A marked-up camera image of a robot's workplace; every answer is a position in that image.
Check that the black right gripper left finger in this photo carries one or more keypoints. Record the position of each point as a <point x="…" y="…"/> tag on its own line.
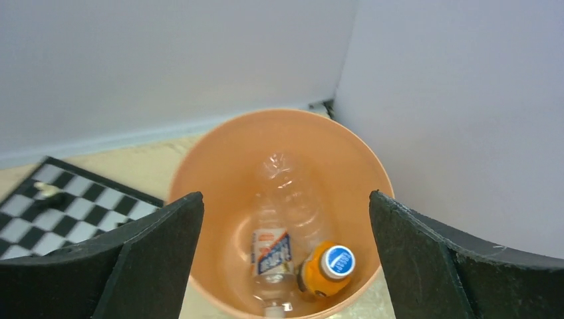
<point x="139" y="270"/>

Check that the clear plastic bottle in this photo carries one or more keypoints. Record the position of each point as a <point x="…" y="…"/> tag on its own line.
<point x="289" y="184"/>

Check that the white chess piece top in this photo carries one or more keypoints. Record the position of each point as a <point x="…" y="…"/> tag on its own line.
<point x="46" y="190"/>

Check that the orange drink bottle blue label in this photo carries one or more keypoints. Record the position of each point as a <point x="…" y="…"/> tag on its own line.
<point x="326" y="271"/>

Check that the orange plastic bin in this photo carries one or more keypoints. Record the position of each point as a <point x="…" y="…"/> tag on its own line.
<point x="222" y="166"/>

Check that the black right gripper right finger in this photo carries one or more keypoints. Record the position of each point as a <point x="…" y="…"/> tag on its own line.
<point x="433" y="270"/>

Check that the clear bottle white blue label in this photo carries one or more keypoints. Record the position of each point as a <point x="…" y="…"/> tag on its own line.
<point x="272" y="266"/>

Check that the black white chessboard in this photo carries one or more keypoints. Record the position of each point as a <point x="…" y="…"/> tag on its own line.
<point x="89" y="205"/>

